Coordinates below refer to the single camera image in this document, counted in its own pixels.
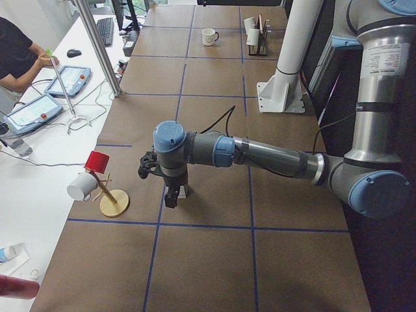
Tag red cylinder bottom left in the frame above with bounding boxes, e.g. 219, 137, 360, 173
1, 275, 40, 300

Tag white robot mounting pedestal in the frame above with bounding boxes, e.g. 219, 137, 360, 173
257, 0, 323, 114

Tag black computer mouse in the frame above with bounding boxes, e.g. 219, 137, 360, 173
66, 49, 82, 58

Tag red mug on stand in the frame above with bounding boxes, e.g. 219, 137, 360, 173
84, 151, 109, 174

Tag silver stand with white base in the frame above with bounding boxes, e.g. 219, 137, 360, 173
45, 49, 92, 134

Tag teach pendant tablet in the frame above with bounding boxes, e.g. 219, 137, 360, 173
3, 94, 63, 135
45, 66, 92, 98

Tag black wire mug rack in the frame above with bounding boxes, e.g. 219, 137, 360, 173
248, 14, 270, 56

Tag aluminium frame post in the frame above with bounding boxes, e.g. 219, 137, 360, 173
74, 0, 122, 98

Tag teach pendant tablet near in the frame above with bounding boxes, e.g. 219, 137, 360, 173
3, 94, 63, 135

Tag person in black shirt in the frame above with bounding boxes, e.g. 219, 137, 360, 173
1, 18, 59, 93

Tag white enamel mug on stand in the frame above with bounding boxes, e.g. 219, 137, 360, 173
66, 172, 98, 201

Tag white ribbed HOME mug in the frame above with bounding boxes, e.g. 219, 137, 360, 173
246, 28, 260, 46

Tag teach pendant tablet far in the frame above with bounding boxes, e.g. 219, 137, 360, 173
45, 66, 92, 98

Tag white smiley face mug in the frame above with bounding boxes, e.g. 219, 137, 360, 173
201, 28, 219, 47

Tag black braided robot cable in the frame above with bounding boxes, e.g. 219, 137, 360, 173
200, 105, 237, 135

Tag wooden mug tree stand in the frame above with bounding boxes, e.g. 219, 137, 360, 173
88, 171, 130, 218

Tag black keyboard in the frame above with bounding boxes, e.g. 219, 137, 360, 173
96, 18, 114, 47

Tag blue Pascual milk carton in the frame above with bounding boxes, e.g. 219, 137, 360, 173
178, 185, 188, 199

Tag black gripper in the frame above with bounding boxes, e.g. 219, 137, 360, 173
138, 146, 188, 208

